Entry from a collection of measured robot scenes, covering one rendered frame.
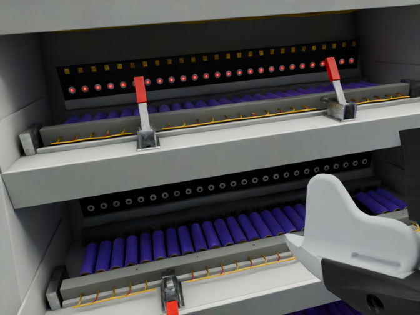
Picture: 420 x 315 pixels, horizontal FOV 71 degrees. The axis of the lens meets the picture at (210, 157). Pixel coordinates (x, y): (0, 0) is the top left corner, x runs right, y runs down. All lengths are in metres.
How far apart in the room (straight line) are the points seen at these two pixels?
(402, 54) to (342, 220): 0.49
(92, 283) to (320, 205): 0.33
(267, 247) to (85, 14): 0.38
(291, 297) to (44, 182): 0.33
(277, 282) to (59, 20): 0.42
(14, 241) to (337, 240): 0.33
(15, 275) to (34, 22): 0.28
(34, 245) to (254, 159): 0.30
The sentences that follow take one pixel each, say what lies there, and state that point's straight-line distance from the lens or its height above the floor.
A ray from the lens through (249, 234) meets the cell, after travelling 0.47.
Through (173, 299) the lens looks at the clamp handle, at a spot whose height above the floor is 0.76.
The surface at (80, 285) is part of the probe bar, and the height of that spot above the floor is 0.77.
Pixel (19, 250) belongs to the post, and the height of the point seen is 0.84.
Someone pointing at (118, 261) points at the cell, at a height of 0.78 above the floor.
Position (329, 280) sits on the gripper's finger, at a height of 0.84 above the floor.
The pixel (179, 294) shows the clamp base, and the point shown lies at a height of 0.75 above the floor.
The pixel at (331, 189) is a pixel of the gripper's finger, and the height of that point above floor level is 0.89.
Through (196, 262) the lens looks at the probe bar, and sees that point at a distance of 0.42.
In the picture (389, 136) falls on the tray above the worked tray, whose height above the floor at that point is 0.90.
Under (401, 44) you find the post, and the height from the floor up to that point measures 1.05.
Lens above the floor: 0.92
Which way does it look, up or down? 2 degrees down
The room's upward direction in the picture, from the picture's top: 8 degrees counter-clockwise
